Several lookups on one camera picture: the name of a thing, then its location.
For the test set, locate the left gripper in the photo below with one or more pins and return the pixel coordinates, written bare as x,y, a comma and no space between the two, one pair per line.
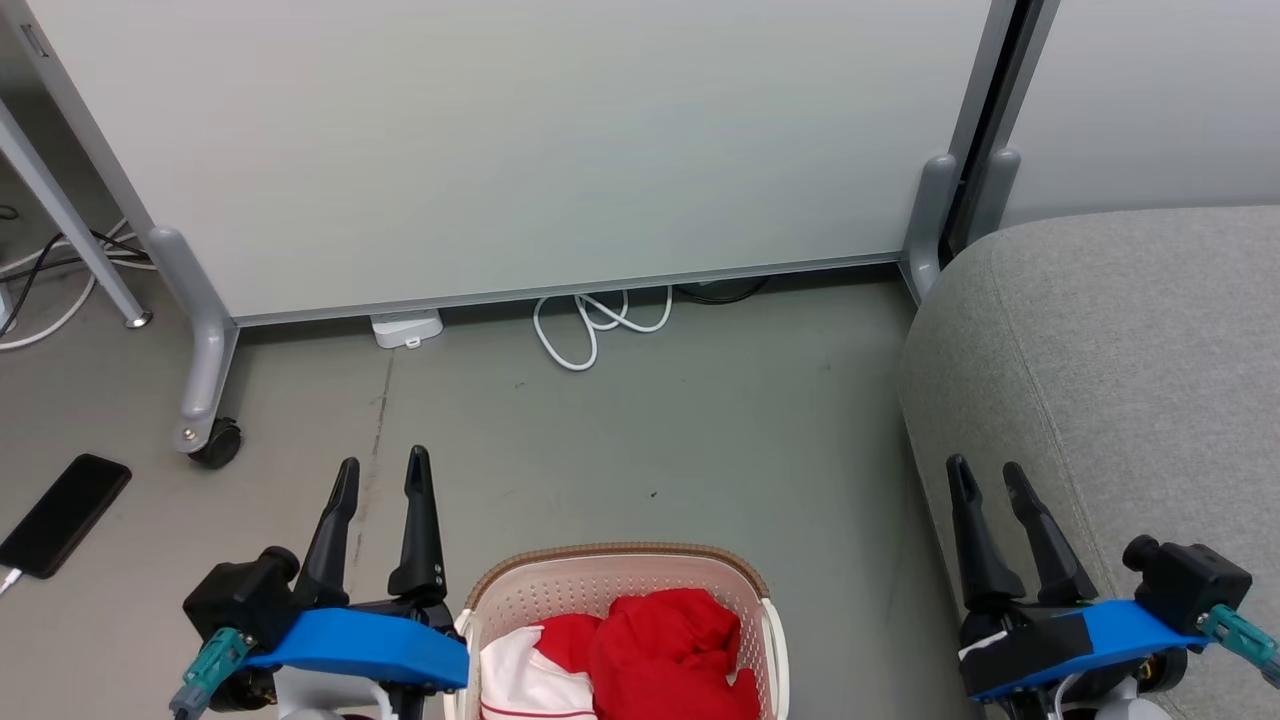
425,611

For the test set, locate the black caster wheel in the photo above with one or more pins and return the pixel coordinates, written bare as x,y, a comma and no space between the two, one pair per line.
220,445

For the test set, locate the white power adapter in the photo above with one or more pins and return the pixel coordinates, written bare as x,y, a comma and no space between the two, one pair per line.
405,327

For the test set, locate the red garment with white stripe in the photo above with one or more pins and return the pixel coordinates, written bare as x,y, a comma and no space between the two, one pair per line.
670,655

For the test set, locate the white partition panel dark edge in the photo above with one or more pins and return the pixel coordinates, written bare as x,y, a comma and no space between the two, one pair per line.
1150,100

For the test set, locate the white and red jersey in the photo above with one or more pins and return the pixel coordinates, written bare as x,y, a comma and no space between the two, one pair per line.
525,680

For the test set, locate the long grey partition foot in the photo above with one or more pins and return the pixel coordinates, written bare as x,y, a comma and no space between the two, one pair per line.
205,330

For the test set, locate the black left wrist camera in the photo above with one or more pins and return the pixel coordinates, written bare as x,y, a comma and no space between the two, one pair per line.
235,600

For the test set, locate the grey fabric sofa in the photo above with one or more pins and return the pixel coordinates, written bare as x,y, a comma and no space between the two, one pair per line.
1130,380

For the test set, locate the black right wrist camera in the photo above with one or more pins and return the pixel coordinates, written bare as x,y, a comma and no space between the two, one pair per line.
1195,585

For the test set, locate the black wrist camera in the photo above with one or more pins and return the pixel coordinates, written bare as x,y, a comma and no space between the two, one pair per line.
1195,585
235,600

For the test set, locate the grey metal table leg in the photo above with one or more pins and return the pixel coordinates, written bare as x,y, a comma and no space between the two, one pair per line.
60,205

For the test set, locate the black smartphone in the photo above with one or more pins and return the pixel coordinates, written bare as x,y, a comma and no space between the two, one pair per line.
65,515

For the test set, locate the short grey partition foot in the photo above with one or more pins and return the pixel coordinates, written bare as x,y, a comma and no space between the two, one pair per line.
995,195
928,220

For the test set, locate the white partition panel grey frame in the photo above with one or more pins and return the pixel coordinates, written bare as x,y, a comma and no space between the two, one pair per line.
520,140

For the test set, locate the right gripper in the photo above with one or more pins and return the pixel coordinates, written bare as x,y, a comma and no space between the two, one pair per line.
1020,640

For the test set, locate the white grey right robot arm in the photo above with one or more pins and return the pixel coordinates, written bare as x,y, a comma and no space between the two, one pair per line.
1130,708

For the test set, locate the cream perforated laundry basket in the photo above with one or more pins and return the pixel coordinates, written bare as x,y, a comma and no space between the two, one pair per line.
590,580

